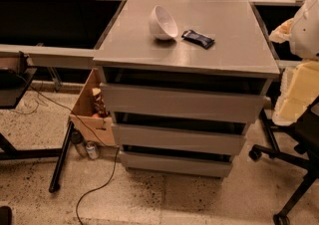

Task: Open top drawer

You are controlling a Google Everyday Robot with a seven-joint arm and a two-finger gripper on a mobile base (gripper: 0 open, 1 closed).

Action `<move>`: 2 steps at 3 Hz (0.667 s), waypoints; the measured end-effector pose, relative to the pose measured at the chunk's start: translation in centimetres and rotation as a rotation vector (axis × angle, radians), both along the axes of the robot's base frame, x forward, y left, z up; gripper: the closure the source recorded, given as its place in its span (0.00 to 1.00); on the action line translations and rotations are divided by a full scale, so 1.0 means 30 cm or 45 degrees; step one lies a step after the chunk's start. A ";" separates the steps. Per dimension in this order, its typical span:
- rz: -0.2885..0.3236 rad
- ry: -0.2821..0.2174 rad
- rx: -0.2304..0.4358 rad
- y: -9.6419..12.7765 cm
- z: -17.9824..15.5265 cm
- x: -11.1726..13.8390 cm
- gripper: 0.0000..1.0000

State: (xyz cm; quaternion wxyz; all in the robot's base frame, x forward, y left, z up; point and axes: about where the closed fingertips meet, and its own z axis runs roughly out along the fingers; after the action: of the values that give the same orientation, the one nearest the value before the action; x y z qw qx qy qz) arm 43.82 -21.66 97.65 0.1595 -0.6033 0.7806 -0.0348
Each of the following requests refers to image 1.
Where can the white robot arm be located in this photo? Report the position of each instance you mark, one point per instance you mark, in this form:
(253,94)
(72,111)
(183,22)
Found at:
(305,32)

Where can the cardboard box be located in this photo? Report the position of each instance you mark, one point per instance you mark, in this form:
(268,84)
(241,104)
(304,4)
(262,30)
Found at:
(85,117)

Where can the grey drawer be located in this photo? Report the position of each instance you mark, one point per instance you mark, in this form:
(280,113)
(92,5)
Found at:
(182,103)
(177,139)
(175,165)

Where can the dark blue snack packet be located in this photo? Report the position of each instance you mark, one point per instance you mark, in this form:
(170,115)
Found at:
(198,39)

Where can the bottle in cardboard box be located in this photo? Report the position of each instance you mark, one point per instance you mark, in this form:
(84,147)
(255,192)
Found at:
(99,102)

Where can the grey bottom drawer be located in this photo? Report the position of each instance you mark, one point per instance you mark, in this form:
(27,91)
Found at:
(175,165)

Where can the grey drawer cabinet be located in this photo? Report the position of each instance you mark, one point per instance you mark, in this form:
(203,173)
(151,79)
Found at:
(184,80)

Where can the white bowl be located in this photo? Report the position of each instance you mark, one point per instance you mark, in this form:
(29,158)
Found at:
(162,24)

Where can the grey middle drawer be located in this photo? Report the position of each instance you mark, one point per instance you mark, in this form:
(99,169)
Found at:
(177,139)

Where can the grey top drawer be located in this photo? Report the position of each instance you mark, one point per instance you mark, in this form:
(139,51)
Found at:
(182,103)

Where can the dark spray can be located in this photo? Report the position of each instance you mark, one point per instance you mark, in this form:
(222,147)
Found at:
(78,143)

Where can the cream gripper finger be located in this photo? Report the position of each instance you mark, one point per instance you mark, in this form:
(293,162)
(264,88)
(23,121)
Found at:
(282,33)
(298,90)

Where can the black office chair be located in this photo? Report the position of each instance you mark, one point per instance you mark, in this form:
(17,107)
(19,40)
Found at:
(306,132)

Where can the grey metal rail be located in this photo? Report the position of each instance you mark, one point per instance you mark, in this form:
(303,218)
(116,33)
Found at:
(56,57)

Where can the silver can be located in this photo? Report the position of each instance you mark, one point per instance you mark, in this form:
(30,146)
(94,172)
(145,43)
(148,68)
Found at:
(92,150)

